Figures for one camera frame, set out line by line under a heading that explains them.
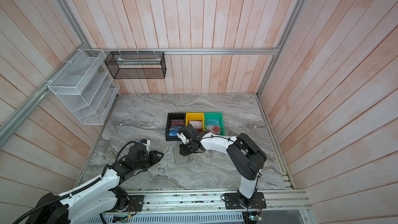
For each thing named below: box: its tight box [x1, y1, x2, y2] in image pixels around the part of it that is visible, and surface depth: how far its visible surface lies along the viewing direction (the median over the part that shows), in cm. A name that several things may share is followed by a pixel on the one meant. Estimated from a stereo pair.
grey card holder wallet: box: [172, 145, 189, 165], surface depth 89 cm
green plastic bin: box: [203, 112, 226, 136], surface depth 103 cm
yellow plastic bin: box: [185, 112, 206, 132], surface depth 101 cm
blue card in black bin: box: [168, 129, 179, 137], surface depth 98 cm
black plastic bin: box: [165, 112, 187, 142], surface depth 101 cm
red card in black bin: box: [171, 120, 184, 125], surface depth 103 cm
